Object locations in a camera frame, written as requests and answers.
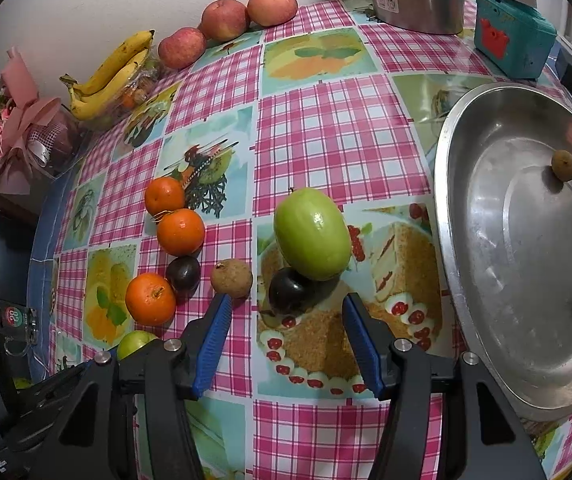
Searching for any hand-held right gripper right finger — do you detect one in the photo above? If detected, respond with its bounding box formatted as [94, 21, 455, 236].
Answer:
[342, 292, 549, 480]

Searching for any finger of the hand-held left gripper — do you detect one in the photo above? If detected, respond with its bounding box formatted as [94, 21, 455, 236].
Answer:
[2, 362, 98, 461]

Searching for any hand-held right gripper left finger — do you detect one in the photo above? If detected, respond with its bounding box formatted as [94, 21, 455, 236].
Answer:
[48, 292, 234, 480]

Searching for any brown round fruit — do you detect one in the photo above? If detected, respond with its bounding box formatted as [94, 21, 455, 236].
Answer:
[210, 258, 253, 300]
[550, 149, 572, 182]

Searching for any dark purple plum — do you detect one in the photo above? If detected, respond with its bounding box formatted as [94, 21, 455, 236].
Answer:
[166, 256, 201, 292]
[268, 267, 319, 315]

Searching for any orange mandarin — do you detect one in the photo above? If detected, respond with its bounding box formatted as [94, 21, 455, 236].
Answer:
[144, 176, 187, 216]
[157, 208, 207, 256]
[125, 273, 177, 325]

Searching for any small green fruit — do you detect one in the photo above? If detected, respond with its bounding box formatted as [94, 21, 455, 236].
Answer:
[117, 330, 159, 361]

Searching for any large green fruit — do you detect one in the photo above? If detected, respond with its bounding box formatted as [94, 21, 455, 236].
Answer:
[273, 187, 353, 282]

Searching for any pink checked printed tablecloth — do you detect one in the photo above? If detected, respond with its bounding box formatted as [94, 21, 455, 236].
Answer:
[26, 0, 572, 480]

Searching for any yellow banana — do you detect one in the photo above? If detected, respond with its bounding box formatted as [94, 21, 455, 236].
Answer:
[77, 30, 155, 96]
[70, 80, 139, 121]
[68, 50, 151, 110]

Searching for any clear plastic container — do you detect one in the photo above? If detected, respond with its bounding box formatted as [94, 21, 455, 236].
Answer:
[91, 57, 167, 131]

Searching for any bagged bread loaf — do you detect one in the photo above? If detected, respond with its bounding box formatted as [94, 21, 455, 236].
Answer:
[0, 45, 84, 196]

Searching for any red apple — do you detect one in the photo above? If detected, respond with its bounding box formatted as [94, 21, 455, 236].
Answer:
[247, 0, 299, 27]
[158, 27, 207, 70]
[201, 0, 251, 42]

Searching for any teal plastic box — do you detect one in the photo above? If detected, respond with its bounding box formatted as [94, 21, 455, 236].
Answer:
[474, 0, 559, 80]

